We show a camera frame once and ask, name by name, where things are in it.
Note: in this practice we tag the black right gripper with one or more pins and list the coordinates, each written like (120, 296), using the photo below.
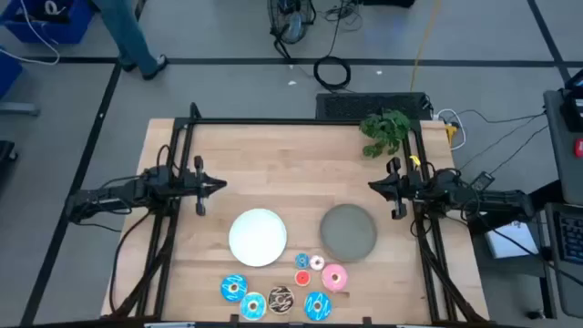
(398, 209)

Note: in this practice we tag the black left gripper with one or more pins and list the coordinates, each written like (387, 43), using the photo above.
(199, 205)

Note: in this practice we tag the blue white-drizzled donut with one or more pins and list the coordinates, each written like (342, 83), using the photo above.
(311, 310)
(228, 282)

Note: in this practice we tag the small pink donut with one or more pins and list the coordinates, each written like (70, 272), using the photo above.
(313, 265)

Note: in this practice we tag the large pink frosted donut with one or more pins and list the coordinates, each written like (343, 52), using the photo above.
(328, 282)

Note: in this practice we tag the small red donut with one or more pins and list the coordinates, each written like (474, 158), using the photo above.
(298, 281)

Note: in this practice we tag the light blue frosted donut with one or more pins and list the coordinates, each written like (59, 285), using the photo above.
(246, 310)

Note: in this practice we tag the chocolate drizzled donut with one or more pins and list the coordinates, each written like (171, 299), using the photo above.
(274, 303)

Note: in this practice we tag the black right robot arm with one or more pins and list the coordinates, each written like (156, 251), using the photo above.
(492, 199)

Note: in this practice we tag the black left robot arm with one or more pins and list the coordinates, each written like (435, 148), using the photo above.
(114, 196)

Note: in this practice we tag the grey round plate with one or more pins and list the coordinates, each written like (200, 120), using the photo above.
(348, 232)

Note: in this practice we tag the green potted plant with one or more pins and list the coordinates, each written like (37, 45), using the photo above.
(385, 130)

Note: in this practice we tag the white round plate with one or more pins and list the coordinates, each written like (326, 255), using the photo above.
(257, 237)

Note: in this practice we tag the black mesh computer case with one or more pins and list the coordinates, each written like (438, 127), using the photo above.
(364, 107)

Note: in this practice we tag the yellow power plug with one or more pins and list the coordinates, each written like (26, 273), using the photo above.
(451, 133)

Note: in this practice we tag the black power adapter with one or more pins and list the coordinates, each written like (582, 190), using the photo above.
(483, 180)

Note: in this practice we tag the small blue donut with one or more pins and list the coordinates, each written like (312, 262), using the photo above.
(298, 263)

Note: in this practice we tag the white paper box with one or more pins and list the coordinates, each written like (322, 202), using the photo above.
(505, 243)

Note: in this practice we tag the silver aluminium extrusion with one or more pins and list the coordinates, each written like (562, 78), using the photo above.
(168, 324)

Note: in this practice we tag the person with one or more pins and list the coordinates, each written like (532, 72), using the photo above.
(127, 36)

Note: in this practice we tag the grey desk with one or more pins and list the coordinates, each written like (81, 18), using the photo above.
(558, 150)

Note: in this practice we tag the black floor fan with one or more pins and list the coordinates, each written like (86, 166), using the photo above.
(291, 25)

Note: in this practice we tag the black keyboard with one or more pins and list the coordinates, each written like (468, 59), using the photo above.
(571, 237)

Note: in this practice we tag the small red object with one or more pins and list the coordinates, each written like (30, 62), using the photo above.
(579, 148)

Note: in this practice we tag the blue plastic bin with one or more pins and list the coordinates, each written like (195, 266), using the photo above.
(9, 73)
(73, 27)

